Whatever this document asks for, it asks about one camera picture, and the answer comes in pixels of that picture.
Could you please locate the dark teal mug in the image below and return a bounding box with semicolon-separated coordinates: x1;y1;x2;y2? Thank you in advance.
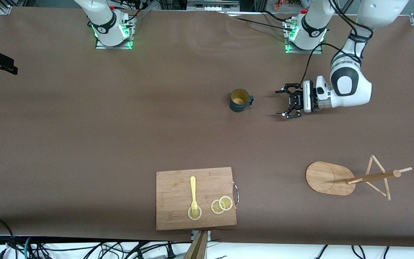
229;89;254;113

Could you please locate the wooden mug rack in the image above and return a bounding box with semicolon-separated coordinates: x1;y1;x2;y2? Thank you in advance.
305;155;413;201

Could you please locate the orange background object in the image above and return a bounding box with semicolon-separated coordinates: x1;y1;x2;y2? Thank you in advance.
274;0;301;10

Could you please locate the silver background device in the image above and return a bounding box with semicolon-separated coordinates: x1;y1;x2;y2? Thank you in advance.
187;0;240;12

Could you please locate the yellow plastic fork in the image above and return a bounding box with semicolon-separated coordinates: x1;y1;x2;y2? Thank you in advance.
190;176;198;218

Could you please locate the brown table cover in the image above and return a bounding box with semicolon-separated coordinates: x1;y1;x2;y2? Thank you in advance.
0;6;414;248

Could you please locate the wooden cutting board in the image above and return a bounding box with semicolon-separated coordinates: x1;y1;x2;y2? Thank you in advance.
156;167;237;231

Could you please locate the wooden beam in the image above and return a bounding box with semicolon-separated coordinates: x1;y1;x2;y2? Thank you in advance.
184;231;208;259

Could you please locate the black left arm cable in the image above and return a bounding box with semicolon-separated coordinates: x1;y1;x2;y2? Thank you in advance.
300;0;373;86

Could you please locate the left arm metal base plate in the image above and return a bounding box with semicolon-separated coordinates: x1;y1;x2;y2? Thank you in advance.
285;20;323;54

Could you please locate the black cable on table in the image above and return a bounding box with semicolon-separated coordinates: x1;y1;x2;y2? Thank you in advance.
225;12;294;32

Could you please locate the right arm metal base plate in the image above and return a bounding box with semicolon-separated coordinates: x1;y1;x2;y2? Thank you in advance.
96;16;134;50

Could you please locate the small metal bracket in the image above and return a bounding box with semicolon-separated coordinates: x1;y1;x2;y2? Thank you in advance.
191;230;211;242

